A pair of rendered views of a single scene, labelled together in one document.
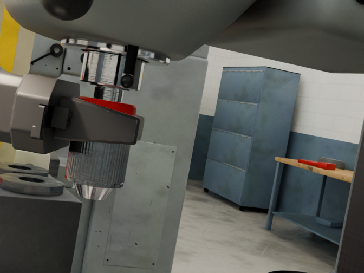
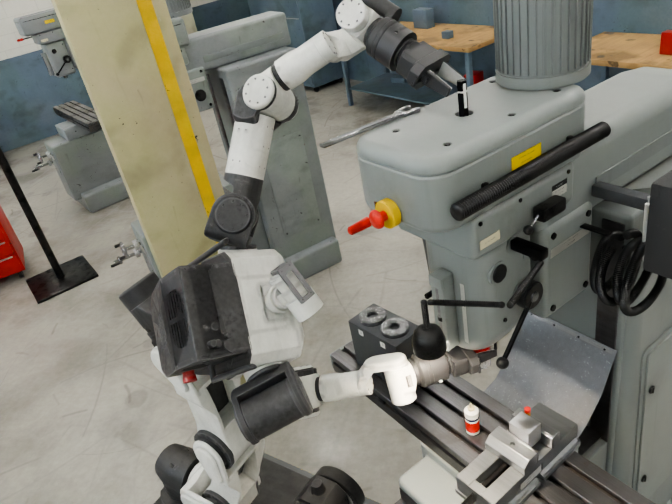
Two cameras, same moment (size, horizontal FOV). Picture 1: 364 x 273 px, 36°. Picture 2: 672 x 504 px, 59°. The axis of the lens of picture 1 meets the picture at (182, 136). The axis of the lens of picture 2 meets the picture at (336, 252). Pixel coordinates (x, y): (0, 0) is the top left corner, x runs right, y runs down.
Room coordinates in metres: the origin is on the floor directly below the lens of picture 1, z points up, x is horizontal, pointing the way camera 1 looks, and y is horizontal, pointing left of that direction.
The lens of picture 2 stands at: (-0.65, 0.56, 2.31)
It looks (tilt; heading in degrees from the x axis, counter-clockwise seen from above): 30 degrees down; 351
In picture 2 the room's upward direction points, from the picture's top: 12 degrees counter-clockwise
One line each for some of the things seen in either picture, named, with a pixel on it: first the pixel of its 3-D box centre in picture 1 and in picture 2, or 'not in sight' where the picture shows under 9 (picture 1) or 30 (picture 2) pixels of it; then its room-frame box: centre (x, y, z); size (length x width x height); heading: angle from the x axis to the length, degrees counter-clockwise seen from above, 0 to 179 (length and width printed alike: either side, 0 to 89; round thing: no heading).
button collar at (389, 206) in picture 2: not in sight; (388, 213); (0.36, 0.28, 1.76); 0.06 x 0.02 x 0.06; 21
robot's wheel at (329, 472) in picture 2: not in sight; (338, 490); (0.77, 0.50, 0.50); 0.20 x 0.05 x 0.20; 42
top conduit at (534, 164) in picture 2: not in sight; (534, 167); (0.32, -0.02, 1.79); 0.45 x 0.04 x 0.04; 111
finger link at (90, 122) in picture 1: (96, 124); (486, 357); (0.41, 0.06, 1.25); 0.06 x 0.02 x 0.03; 91
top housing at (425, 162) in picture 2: not in sight; (471, 146); (0.45, 0.05, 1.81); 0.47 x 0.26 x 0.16; 111
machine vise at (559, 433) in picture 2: not in sight; (518, 452); (0.30, 0.04, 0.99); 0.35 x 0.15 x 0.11; 113
